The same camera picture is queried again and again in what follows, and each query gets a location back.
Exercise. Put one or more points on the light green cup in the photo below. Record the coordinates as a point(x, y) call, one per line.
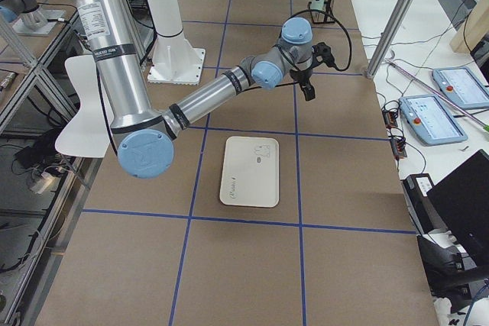
point(320, 5)

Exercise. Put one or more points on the black laptop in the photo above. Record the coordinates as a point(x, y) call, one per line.
point(461, 200)

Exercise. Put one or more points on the cream rabbit tray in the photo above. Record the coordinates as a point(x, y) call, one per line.
point(250, 172)

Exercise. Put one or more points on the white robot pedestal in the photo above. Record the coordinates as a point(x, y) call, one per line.
point(174, 60)

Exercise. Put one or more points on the far teach pendant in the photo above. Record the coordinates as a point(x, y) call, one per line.
point(462, 87)

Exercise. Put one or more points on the near teach pendant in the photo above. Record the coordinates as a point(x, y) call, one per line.
point(430, 120)

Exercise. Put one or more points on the teach pendant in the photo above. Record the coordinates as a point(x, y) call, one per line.
point(430, 120)
point(462, 87)

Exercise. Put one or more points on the aluminium frame post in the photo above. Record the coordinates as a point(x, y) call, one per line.
point(399, 12)

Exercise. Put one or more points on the white chair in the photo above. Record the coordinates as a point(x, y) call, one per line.
point(86, 135)

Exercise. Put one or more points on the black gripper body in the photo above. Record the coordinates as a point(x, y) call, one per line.
point(301, 75)

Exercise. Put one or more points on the metal reacher stick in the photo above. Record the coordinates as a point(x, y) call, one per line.
point(410, 76)

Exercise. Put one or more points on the black wire cup rack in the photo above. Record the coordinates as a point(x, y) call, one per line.
point(322, 17)

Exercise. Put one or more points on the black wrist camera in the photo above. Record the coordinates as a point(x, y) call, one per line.
point(322, 54)

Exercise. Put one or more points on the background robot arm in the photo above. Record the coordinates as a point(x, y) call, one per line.
point(27, 17)

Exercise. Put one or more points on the black box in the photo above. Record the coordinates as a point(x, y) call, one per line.
point(422, 212)

